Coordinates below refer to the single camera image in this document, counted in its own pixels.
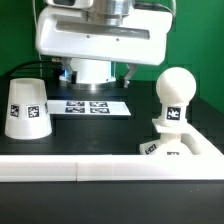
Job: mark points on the white L-shaped fence wall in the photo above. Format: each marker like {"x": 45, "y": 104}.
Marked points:
{"x": 205, "y": 163}

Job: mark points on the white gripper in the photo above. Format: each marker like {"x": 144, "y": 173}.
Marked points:
{"x": 140, "y": 39}

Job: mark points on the white lamp shade cone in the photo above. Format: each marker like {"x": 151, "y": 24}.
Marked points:
{"x": 27, "y": 110}

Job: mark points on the white lamp bulb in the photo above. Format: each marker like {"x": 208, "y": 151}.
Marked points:
{"x": 175, "y": 88}

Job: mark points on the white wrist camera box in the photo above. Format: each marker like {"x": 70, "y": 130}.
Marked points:
{"x": 76, "y": 4}

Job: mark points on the white lamp base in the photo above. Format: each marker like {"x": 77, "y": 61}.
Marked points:
{"x": 169, "y": 143}

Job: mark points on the white marker tag sheet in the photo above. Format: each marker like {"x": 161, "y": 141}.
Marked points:
{"x": 108, "y": 108}

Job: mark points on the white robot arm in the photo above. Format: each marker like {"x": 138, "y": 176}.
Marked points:
{"x": 96, "y": 74}

